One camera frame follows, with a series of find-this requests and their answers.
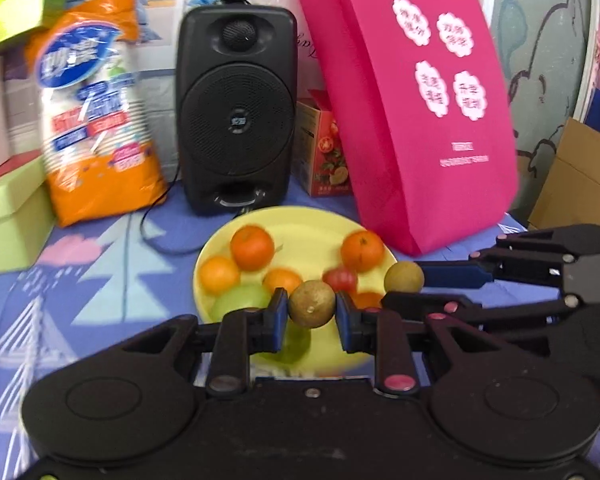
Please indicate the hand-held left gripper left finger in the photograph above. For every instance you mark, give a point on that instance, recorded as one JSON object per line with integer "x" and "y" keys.
{"x": 279, "y": 312}

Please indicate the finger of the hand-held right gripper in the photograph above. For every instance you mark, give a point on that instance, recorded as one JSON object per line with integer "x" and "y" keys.
{"x": 505, "y": 310}
{"x": 455, "y": 276}

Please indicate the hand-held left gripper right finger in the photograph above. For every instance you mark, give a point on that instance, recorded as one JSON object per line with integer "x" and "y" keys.
{"x": 344, "y": 322}

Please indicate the orange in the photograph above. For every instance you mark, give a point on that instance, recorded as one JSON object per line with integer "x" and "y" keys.
{"x": 252, "y": 247}
{"x": 220, "y": 275}
{"x": 282, "y": 280}
{"x": 367, "y": 300}
{"x": 362, "y": 250}

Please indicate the small brownish round fruit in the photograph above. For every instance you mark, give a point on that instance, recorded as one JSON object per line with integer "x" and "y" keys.
{"x": 312, "y": 305}
{"x": 404, "y": 276}

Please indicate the green fruit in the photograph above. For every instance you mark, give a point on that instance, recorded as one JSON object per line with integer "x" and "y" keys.
{"x": 240, "y": 300}

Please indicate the small red fruit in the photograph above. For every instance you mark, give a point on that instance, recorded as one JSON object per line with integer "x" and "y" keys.
{"x": 340, "y": 278}

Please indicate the yellow plate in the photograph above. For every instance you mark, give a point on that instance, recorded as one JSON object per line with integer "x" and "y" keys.
{"x": 300, "y": 230}

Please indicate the large cardboard box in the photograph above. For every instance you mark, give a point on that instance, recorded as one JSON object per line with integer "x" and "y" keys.
{"x": 580, "y": 185}

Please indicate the pink tote bag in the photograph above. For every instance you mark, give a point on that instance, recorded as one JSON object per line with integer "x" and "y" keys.
{"x": 405, "y": 125}

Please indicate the orange juice carton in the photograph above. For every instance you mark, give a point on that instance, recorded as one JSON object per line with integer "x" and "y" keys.
{"x": 325, "y": 155}

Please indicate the blue printed tablecloth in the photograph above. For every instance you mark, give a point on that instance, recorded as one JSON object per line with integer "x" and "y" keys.
{"x": 105, "y": 280}

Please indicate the black speaker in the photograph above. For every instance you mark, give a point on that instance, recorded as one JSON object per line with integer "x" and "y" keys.
{"x": 236, "y": 110}

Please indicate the orange pack of paper cups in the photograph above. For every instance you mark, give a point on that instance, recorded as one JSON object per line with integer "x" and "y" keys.
{"x": 100, "y": 120}

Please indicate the light green flat box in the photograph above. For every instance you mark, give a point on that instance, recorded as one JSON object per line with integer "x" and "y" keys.
{"x": 10, "y": 225}

